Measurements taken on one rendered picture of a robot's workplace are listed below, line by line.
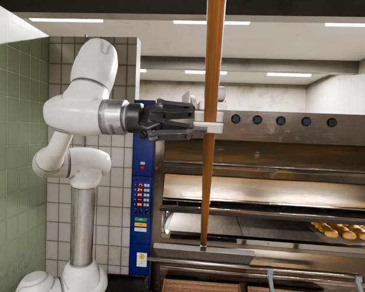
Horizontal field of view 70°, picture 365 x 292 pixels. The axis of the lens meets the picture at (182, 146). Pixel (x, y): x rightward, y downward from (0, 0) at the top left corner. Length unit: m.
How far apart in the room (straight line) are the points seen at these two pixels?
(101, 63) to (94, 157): 0.58
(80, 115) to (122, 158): 1.33
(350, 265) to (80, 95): 2.10
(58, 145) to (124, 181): 1.08
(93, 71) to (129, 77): 1.27
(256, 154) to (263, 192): 0.27
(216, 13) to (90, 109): 0.36
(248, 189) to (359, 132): 0.84
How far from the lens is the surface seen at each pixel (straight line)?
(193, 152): 1.87
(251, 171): 1.91
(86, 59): 0.75
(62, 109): 0.68
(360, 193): 2.19
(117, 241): 2.14
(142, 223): 2.00
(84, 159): 1.20
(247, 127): 1.89
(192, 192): 1.90
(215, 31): 0.48
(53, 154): 1.01
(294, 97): 10.12
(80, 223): 1.31
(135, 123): 0.63
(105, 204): 2.08
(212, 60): 0.51
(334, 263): 2.28
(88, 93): 0.68
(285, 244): 2.10
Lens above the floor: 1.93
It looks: 3 degrees down
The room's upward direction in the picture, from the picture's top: 2 degrees clockwise
